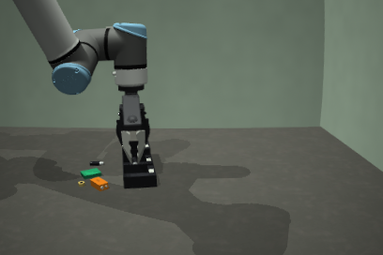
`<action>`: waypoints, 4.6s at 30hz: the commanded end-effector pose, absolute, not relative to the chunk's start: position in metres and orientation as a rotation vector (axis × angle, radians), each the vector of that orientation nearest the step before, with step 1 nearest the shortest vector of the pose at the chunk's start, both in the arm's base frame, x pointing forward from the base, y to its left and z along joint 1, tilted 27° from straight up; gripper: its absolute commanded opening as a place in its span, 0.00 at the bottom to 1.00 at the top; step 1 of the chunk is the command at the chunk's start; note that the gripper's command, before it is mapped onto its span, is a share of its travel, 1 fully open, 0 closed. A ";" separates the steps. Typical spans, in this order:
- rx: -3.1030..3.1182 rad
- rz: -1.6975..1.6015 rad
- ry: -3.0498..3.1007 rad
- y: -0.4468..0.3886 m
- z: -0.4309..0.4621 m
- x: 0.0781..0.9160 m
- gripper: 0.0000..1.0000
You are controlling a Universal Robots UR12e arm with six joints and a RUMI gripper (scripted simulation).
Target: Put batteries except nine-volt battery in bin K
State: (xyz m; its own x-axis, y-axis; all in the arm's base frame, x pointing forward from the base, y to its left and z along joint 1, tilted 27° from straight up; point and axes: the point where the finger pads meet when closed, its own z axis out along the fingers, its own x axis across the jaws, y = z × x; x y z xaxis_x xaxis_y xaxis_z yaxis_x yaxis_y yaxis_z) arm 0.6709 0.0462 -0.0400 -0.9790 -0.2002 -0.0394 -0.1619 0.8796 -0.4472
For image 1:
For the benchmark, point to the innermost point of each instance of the black usb stick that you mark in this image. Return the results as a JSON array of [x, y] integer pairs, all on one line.
[[95, 163]]

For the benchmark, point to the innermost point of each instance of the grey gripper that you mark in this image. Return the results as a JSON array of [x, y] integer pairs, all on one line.
[[141, 136]]

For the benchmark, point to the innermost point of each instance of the orange nine-volt battery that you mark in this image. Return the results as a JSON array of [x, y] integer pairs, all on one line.
[[99, 184]]

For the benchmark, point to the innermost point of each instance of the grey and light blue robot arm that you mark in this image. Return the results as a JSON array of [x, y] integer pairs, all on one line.
[[73, 65]]

